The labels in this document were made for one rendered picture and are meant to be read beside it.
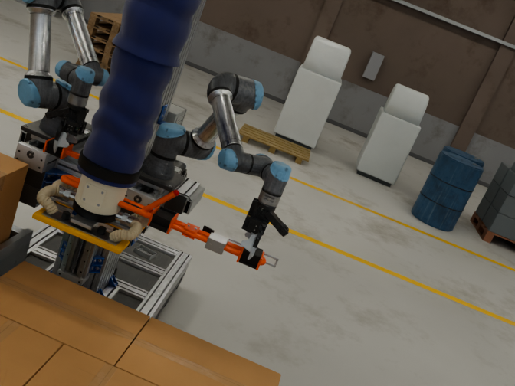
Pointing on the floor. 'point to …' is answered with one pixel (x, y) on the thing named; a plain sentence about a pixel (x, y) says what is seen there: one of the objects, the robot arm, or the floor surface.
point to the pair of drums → (447, 188)
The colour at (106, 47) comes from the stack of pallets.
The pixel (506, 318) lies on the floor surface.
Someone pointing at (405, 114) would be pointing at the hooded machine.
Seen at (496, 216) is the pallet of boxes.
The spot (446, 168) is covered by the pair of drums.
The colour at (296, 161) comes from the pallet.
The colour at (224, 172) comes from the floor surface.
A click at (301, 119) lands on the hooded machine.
